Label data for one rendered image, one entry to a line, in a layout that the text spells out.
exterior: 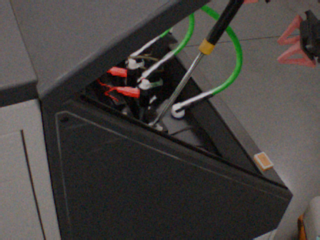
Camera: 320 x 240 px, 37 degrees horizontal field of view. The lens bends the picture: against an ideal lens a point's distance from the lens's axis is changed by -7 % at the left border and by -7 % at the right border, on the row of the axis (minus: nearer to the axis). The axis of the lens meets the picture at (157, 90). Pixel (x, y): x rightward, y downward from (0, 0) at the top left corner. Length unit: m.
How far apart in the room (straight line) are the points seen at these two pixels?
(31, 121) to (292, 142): 2.19
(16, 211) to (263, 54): 2.63
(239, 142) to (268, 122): 1.48
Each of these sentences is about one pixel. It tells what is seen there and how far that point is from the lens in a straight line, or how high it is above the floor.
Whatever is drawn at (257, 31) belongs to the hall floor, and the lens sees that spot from 3.48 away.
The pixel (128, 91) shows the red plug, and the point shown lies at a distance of 1.23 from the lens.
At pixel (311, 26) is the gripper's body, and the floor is 1.40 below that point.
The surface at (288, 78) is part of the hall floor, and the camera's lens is 3.14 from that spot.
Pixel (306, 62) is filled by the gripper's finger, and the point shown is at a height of 1.33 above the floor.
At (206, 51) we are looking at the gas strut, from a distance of 0.74.
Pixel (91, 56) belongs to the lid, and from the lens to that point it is 0.61.
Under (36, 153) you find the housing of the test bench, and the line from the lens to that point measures 0.72.
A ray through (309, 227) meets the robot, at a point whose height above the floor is 0.19.
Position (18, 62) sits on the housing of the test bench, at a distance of 0.65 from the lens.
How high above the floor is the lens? 1.90
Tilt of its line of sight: 42 degrees down
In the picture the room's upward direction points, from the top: 6 degrees clockwise
